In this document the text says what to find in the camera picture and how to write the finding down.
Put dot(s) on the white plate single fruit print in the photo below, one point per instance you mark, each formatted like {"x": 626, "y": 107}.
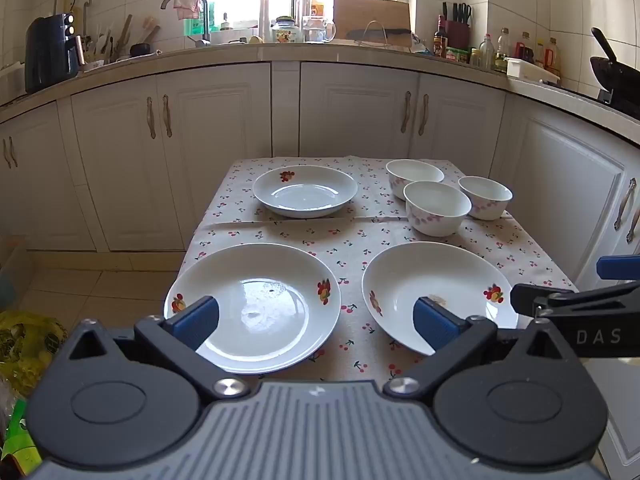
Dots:
{"x": 305, "y": 195}

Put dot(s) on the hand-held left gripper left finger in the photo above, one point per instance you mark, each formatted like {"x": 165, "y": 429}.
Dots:
{"x": 197, "y": 317}

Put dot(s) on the cooking oil bottle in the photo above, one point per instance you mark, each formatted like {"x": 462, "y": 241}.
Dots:
{"x": 552, "y": 57}

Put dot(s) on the wooden kitchen utensil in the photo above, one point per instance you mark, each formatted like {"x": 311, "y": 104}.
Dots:
{"x": 150, "y": 29}
{"x": 124, "y": 32}

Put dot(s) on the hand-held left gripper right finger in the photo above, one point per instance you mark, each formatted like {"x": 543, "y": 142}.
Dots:
{"x": 432, "y": 322}

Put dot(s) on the orange label bottle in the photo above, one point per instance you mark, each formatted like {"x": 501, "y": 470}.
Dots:
{"x": 316, "y": 7}

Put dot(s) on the chrome faucet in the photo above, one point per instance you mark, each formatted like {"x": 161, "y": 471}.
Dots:
{"x": 205, "y": 30}

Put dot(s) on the dark knife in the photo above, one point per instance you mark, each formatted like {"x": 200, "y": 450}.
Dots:
{"x": 395, "y": 34}

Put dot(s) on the cherry print tablecloth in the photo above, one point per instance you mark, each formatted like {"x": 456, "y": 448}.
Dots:
{"x": 350, "y": 240}

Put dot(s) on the dark red condiment bottle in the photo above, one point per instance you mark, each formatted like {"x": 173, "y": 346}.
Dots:
{"x": 524, "y": 49}

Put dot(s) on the dark sauce bottle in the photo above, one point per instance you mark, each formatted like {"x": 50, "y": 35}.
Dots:
{"x": 440, "y": 40}

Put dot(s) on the white bowl pink floral print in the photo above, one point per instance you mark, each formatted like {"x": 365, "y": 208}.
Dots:
{"x": 437, "y": 210}
{"x": 486, "y": 195}
{"x": 415, "y": 170}

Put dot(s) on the white plate fruit prints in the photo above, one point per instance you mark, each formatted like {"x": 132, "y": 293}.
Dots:
{"x": 450, "y": 270}
{"x": 260, "y": 280}

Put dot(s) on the pink cloth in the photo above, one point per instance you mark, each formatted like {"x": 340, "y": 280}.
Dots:
{"x": 187, "y": 4}

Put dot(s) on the white plastic tray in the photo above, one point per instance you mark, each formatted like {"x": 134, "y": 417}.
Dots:
{"x": 530, "y": 71}

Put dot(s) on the glass jar printed label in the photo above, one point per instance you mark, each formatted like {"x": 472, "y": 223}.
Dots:
{"x": 287, "y": 31}

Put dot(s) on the yellow plastic bag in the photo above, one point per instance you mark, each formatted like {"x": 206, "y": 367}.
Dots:
{"x": 25, "y": 345}

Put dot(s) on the red knife block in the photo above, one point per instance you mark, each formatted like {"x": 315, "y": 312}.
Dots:
{"x": 459, "y": 35}

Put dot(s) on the wooden cutting board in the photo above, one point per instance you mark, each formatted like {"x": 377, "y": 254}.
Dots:
{"x": 372, "y": 12}

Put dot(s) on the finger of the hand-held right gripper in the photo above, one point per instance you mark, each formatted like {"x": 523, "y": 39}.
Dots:
{"x": 620, "y": 267}
{"x": 550, "y": 300}

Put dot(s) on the clear condiment bottle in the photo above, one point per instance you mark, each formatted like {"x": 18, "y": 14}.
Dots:
{"x": 486, "y": 54}

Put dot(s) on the green dish soap bottle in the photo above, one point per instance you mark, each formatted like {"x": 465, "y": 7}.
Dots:
{"x": 212, "y": 11}

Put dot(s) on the stack of plastic cups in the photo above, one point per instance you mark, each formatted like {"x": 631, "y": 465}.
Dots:
{"x": 264, "y": 17}

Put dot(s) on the black wok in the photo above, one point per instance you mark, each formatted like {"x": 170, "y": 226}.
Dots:
{"x": 615, "y": 75}

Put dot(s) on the black air fryer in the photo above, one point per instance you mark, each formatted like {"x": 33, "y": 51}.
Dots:
{"x": 50, "y": 52}

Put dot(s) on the black pot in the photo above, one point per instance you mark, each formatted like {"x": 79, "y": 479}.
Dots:
{"x": 140, "y": 50}

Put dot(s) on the small condiment bottle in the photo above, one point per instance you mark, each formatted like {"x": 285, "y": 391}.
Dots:
{"x": 540, "y": 54}

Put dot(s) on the yellow green condiment bottle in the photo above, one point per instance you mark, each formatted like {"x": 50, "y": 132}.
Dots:
{"x": 502, "y": 52}

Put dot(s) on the clear plastic bottle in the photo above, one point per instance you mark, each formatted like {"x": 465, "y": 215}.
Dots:
{"x": 302, "y": 5}

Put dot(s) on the glass pitcher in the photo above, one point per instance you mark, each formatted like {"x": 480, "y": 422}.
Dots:
{"x": 317, "y": 31}

